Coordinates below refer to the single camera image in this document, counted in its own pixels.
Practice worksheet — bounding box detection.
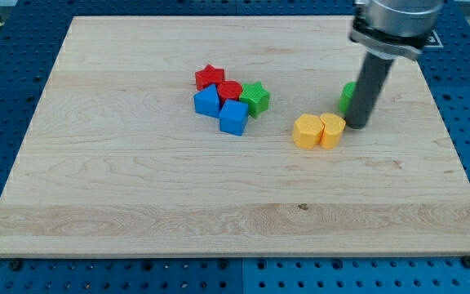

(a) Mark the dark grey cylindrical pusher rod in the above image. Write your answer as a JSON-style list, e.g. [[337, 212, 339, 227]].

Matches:
[[344, 52, 393, 129]]

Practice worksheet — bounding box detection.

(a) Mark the yellow hexagon block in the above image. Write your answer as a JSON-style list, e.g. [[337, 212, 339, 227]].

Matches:
[[292, 114, 324, 149]]

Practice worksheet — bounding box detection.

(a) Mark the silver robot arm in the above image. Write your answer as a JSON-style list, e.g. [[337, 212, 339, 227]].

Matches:
[[344, 0, 444, 129]]

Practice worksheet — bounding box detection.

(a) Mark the yellow heart block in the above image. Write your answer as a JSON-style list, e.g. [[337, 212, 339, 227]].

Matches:
[[320, 113, 346, 149]]

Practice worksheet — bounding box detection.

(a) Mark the green cylinder block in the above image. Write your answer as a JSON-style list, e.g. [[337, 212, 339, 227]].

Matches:
[[339, 82, 356, 114]]

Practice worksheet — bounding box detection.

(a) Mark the green star block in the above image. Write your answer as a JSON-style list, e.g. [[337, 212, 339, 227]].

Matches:
[[239, 82, 270, 118]]

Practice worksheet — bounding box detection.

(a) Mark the red cylinder block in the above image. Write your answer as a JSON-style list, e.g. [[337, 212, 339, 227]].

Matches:
[[217, 80, 243, 107]]

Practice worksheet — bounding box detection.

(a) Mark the blue cube block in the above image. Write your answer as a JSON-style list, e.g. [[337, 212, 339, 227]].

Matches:
[[219, 100, 249, 136]]

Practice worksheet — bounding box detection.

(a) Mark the red star block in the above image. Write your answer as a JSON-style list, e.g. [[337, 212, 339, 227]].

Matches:
[[194, 64, 225, 91]]

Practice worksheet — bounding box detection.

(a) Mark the blue triangular block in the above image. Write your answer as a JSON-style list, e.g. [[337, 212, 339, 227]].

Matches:
[[193, 84, 220, 118]]

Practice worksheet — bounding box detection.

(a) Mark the light wooden board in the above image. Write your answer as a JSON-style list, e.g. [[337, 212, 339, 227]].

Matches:
[[0, 16, 470, 258]]

